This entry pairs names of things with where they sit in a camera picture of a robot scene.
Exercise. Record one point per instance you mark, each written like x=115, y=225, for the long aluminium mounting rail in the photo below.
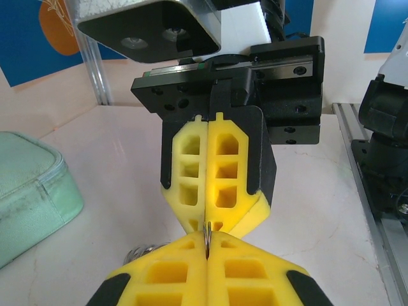
x=382, y=248

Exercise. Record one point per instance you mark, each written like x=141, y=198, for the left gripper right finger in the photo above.
x=248, y=280

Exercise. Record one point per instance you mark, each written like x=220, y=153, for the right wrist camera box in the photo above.
x=143, y=32

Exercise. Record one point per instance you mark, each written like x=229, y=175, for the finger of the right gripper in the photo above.
x=236, y=159
x=191, y=165

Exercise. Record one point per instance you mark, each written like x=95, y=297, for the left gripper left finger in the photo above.
x=165, y=280

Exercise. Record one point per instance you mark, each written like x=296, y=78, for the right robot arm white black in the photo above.
x=382, y=111

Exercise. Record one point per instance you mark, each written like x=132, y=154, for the mint green zipper case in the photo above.
x=25, y=191

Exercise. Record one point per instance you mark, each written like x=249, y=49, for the small metal split keyring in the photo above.
x=207, y=242

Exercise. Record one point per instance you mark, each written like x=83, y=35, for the aluminium frame post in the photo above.
x=95, y=79

